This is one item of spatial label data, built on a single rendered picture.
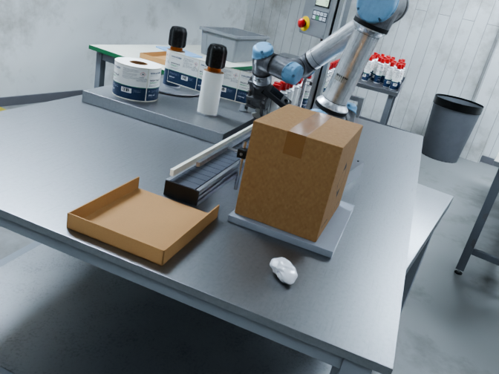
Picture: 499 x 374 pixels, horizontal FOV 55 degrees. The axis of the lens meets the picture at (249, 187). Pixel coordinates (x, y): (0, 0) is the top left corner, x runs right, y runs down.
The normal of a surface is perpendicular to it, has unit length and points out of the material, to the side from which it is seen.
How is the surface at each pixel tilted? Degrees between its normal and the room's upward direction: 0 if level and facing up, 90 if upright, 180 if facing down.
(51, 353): 0
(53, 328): 0
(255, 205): 90
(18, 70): 90
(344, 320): 0
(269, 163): 90
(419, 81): 90
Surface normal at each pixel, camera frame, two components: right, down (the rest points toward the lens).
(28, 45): 0.83, 0.36
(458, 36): -0.52, 0.24
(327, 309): 0.19, -0.90
